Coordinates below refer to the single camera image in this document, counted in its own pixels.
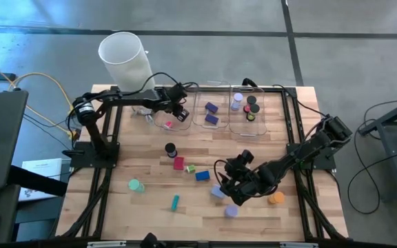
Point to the black hourglass red sand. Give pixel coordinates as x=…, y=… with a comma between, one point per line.
x=251, y=99

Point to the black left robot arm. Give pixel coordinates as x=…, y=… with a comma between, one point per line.
x=129, y=100

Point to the small green cube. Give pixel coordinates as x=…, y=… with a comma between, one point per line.
x=191, y=168

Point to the person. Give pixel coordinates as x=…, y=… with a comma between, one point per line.
x=150, y=241

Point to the lavender hourglass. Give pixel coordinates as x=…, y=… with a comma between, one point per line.
x=231, y=210
x=237, y=97

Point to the white paper booklet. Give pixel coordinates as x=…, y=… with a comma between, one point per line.
x=43, y=167

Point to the dark purple digital clock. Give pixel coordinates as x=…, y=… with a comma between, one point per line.
x=211, y=107

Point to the black aluminium table frame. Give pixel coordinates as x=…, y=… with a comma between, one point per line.
x=291, y=92

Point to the teal digital clock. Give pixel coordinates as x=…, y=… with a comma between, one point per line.
x=175, y=203

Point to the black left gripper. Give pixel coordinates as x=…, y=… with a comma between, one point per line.
x=176, y=98

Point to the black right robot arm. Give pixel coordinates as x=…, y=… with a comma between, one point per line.
x=298, y=156

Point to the blue rectangular box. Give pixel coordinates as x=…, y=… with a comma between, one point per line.
x=202, y=175

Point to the white cylinder shade lamp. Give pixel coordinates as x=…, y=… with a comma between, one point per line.
x=122, y=58

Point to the red rectangular box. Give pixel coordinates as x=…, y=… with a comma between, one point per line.
x=178, y=163

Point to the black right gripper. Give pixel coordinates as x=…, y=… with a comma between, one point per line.
x=248, y=175

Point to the black hourglass yellow sand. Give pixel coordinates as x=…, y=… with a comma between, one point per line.
x=254, y=108

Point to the dark purple rectangular block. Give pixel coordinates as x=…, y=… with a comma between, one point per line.
x=211, y=119

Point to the orange hourglass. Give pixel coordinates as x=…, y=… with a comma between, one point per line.
x=277, y=197

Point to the clear plastic bin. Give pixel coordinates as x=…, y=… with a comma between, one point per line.
x=164, y=115
x=219, y=100
x=248, y=127

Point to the silver metal bracket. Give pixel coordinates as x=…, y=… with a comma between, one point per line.
x=298, y=245
x=105, y=244

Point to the lavender rectangular box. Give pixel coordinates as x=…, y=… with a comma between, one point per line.
x=216, y=192

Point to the black hourglass blue sand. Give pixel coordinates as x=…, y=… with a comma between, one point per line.
x=170, y=149

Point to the mint green hourglass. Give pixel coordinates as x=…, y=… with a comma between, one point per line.
x=134, y=185

